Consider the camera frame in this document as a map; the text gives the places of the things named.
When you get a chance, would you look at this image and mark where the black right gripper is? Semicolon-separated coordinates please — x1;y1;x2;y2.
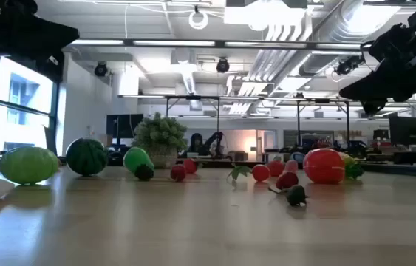
339;18;416;116

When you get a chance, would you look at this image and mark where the yellow toy fruit green stem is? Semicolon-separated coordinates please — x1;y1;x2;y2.
338;151;365;181

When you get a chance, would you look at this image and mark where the red toy tomato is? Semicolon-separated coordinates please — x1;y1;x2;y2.
302;148;346;185

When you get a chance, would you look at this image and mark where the small red toy fruit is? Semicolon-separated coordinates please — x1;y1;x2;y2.
284;159;299;174

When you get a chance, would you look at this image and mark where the striped toy watermelon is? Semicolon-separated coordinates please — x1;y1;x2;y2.
65;137;109;177

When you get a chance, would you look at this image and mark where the light green toy cabbage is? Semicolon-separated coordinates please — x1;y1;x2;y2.
0;146;60;185

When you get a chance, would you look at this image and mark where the dark blue toy blueberry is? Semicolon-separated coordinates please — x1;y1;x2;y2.
285;184;308;207

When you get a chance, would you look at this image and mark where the green toy pear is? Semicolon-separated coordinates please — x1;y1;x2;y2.
122;146;155;174

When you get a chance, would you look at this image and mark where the dark toy blackberry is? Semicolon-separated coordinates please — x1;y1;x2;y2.
134;163;155;182

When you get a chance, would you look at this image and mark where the red toy raspberry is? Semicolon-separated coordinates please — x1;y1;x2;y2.
169;164;187;183

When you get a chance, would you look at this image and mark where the black computer monitor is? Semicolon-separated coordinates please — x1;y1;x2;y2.
106;113;145;140
389;116;416;147

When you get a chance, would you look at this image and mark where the potted green succulent plant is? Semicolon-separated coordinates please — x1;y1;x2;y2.
132;112;189;170

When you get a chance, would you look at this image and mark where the person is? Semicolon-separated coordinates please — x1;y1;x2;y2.
180;132;209;158

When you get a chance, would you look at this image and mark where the black ceiling camera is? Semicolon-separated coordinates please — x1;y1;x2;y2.
216;58;231;74
335;55;366;77
94;61;109;78

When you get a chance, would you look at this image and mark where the silver ceiling duct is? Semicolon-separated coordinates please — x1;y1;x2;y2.
298;0;404;77

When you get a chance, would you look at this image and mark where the black aluminium table frame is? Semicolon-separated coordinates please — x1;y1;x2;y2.
0;157;416;180

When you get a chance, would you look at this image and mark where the overhead rail with light bars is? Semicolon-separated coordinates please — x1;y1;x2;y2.
70;38;375;51

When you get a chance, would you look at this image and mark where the white cable coil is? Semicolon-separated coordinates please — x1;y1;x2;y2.
188;10;209;30

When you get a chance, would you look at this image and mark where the black background rig frame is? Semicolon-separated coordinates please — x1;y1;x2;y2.
165;94;352;149

